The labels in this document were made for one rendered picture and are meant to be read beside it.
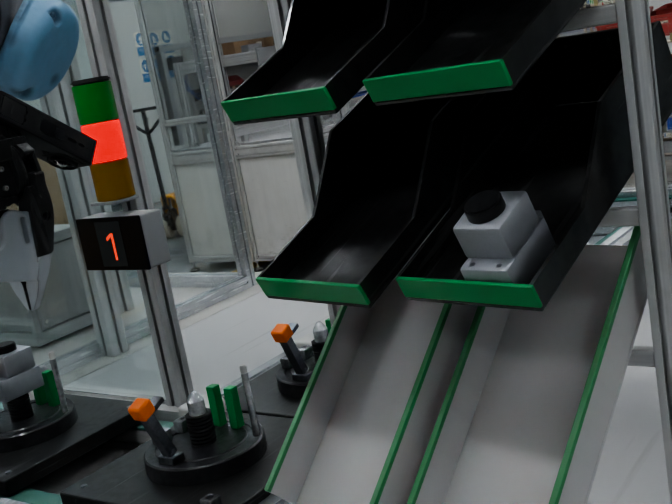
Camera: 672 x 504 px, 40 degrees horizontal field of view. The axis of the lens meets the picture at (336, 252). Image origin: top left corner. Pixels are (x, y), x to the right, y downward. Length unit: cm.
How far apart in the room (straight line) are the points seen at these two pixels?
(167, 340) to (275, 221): 517
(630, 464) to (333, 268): 51
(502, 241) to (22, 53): 35
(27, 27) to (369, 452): 47
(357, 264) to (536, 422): 20
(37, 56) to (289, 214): 571
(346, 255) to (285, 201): 550
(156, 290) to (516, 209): 68
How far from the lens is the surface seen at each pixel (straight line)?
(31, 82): 67
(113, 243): 124
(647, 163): 77
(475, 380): 84
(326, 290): 78
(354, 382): 92
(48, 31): 66
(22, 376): 132
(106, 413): 134
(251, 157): 642
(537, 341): 84
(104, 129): 122
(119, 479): 111
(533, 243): 71
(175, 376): 130
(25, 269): 84
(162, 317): 128
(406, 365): 88
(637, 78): 76
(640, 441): 124
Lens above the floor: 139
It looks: 12 degrees down
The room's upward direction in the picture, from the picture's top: 10 degrees counter-clockwise
